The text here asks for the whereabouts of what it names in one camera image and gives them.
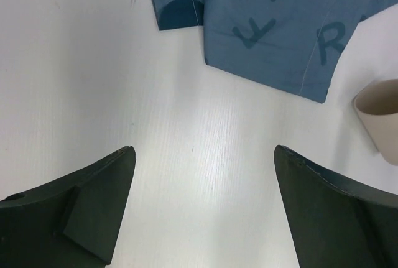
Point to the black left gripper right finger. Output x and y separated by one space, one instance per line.
334 220

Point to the blue letter-print placemat cloth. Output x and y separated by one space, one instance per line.
289 45

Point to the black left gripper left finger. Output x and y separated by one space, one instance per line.
72 221

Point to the beige paper cup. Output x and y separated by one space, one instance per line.
376 106

